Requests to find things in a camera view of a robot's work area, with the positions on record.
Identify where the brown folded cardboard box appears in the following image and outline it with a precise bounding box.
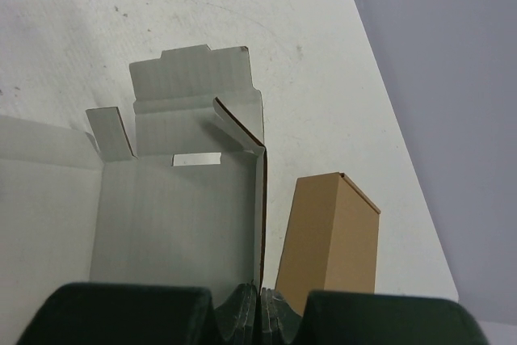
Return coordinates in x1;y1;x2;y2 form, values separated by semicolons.
276;172;380;300

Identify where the white paper box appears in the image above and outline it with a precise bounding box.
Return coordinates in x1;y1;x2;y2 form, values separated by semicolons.
0;44;270;309

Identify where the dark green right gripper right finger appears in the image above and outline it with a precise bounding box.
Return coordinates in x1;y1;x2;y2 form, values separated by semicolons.
260;289;488;344

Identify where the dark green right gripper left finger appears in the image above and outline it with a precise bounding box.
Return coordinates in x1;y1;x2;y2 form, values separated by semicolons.
18;283;258;344

